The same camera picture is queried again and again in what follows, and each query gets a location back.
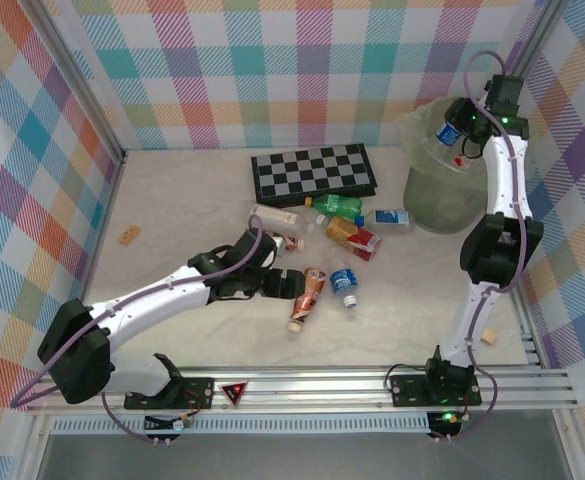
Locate crushed copper coffee bottle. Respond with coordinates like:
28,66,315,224
286,267,329,335

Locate blue label water bottle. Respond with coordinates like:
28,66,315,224
327,248,362,311
434,118,463,147

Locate brown Nescafe coffee bottle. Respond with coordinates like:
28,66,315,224
264,229,307,256

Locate green plastic bin liner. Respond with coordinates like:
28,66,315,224
396,99,493,174

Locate beige label clear bottle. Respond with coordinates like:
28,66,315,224
249,202,318,236

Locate green soda bottle yellow cap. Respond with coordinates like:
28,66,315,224
304,193,363,219

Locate red triangle warning sign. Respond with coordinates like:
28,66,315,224
220,380,250,409

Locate black grey chessboard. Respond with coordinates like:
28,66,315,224
250,143,379,207

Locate blue-cap bottle blue white label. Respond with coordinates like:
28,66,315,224
355,208,416,235

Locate small circuit board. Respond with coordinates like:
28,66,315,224
427,409,466,432
143,413,194,435

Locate right gripper thin black cable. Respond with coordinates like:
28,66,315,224
460,135,484,160

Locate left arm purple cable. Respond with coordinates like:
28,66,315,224
9,227,266,446

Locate aluminium corner post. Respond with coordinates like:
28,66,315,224
494,0,573,104
24,0,127,166

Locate wire mesh waste bin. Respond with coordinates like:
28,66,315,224
400,97,493,235

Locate aluminium mounting rail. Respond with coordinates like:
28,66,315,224
25,367,582,416

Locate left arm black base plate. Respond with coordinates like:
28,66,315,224
123,377,214,412

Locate white slotted cable duct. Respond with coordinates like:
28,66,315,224
50,412,432,435

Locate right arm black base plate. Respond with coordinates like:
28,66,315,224
389,373,483,408

